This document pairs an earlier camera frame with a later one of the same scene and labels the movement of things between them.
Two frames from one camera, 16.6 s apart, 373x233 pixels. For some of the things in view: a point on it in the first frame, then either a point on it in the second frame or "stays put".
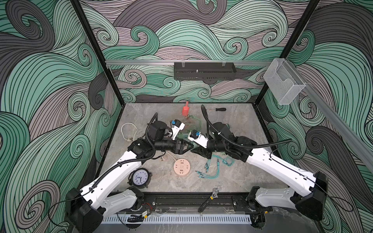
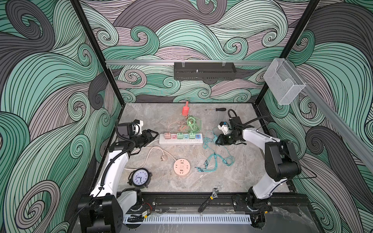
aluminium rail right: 362,143 stays put
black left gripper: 180,150 to 147,137
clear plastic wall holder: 283,82 stays put
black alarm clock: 140,177 stays put
